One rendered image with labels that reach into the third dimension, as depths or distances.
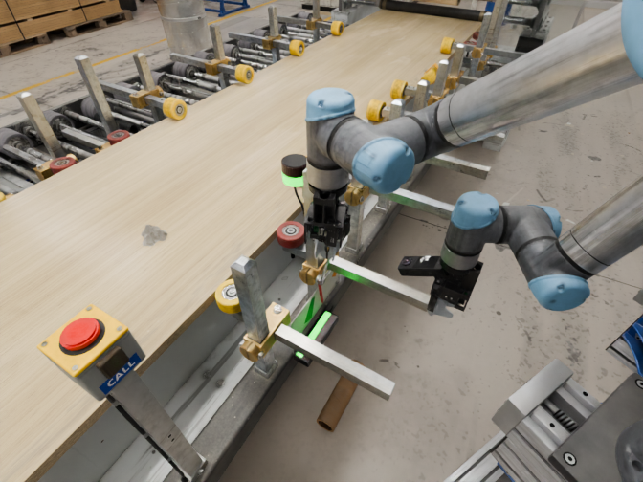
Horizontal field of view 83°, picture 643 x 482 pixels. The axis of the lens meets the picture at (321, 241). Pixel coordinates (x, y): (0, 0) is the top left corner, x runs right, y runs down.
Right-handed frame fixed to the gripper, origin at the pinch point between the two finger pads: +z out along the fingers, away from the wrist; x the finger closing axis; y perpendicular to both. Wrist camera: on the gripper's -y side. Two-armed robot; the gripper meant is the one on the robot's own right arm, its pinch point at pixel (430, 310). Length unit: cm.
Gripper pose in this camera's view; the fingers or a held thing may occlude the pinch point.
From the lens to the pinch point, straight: 97.6
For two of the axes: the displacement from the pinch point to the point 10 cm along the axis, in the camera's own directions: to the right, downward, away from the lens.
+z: 0.1, 7.2, 6.9
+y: 8.6, 3.4, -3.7
